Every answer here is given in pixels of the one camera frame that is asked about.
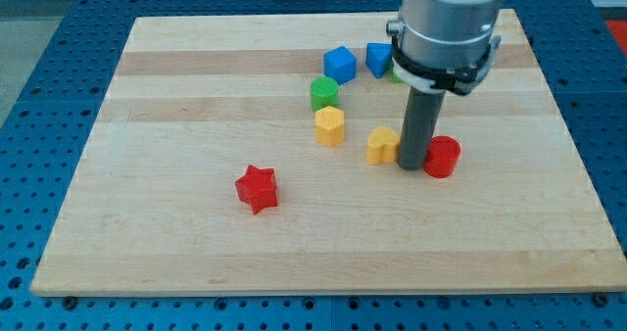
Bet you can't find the blue triangle block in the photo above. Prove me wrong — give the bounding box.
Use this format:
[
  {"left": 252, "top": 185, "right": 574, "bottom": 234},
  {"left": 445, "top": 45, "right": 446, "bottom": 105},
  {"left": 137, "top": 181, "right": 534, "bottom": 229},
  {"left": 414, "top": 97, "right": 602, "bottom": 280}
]
[{"left": 365, "top": 42, "right": 392, "bottom": 78}]

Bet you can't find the red star block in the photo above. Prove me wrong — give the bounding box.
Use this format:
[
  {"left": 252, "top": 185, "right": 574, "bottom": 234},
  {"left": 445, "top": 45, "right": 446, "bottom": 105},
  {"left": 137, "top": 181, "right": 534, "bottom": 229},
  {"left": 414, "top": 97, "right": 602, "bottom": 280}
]
[{"left": 235, "top": 165, "right": 278, "bottom": 214}]

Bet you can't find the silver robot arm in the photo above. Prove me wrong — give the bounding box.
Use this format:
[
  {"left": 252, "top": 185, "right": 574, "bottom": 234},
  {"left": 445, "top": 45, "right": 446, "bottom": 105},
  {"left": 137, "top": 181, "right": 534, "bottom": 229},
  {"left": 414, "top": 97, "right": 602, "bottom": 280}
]
[{"left": 386, "top": 0, "right": 503, "bottom": 96}]

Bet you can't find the green cylinder block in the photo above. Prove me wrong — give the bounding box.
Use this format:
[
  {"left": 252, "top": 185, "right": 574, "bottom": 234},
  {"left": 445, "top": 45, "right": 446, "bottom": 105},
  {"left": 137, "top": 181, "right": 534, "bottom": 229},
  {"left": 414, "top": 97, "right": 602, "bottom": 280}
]
[{"left": 310, "top": 76, "right": 339, "bottom": 112}]

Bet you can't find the yellow heart block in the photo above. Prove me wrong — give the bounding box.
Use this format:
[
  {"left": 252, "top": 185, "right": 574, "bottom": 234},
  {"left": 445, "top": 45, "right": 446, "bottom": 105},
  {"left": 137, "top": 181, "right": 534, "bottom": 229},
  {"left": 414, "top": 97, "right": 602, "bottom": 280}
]
[{"left": 366, "top": 126, "right": 401, "bottom": 165}]

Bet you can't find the wooden board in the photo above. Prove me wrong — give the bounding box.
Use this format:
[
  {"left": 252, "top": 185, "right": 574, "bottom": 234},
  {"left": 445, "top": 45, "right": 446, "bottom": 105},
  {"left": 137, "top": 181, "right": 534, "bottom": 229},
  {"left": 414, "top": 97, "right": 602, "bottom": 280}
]
[{"left": 31, "top": 9, "right": 626, "bottom": 297}]

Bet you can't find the red cylinder block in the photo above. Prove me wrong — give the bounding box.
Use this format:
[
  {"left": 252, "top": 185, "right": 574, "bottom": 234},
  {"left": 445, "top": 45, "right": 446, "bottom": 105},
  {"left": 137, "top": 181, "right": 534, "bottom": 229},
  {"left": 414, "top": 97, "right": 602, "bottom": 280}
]
[{"left": 423, "top": 136, "right": 461, "bottom": 178}]

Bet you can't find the yellow hexagon block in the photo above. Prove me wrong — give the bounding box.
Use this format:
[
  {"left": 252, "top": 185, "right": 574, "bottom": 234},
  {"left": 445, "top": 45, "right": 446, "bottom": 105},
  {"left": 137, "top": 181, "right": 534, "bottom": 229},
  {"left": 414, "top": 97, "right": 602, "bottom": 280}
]
[{"left": 314, "top": 106, "right": 345, "bottom": 147}]

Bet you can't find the blue cube block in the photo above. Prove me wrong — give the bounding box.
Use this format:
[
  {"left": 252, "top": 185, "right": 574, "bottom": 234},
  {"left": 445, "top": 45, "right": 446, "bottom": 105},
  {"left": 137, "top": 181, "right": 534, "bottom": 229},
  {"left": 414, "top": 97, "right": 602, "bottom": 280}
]
[{"left": 323, "top": 46, "right": 357, "bottom": 85}]

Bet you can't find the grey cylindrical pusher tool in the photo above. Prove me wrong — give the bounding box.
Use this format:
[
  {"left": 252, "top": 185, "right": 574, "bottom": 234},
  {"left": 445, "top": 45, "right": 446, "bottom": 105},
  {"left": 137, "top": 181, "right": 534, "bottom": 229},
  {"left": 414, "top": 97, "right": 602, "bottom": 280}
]
[{"left": 397, "top": 88, "right": 445, "bottom": 170}]

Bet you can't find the green block behind arm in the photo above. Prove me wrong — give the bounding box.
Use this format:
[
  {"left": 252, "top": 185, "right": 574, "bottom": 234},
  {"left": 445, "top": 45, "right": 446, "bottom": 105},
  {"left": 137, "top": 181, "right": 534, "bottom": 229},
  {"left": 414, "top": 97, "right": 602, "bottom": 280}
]
[{"left": 389, "top": 63, "right": 403, "bottom": 83}]

